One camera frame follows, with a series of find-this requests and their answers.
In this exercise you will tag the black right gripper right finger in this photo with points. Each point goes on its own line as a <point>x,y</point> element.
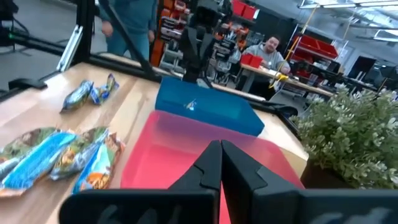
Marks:
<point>280,205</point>

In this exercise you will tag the small green potted plant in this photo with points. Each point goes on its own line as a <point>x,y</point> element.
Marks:
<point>351,133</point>

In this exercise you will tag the rack of red bins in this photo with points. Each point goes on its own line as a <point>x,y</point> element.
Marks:
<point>317,46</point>

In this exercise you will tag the red storage bin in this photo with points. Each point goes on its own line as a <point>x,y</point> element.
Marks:
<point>257,61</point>
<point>250,12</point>
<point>246,59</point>
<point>238,7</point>

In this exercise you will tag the blue plastic bin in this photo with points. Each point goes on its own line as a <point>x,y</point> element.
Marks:
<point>217,109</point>

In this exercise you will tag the bright blue wrapper granola bar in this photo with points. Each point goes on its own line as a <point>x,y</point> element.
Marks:
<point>34,165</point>

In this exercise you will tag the person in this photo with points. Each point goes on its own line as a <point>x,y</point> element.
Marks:
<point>267,57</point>
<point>130,25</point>

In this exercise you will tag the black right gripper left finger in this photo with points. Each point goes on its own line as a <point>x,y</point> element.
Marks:
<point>186,205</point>

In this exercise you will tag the wooden workbench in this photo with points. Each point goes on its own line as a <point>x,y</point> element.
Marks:
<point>304,83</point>

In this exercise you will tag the pink-red plastic bin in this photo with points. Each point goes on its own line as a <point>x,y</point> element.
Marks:
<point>174,149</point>

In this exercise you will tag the shelf rack with parts bins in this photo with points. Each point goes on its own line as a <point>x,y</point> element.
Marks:
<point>174,34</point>

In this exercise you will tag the black monitor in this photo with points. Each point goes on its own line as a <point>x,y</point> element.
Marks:
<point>362,67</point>

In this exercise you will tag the silver aluminium bar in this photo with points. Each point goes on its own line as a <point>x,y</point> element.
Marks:
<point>70,49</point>

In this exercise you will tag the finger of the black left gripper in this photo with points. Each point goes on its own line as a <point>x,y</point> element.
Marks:
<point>188,59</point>
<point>207,53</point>

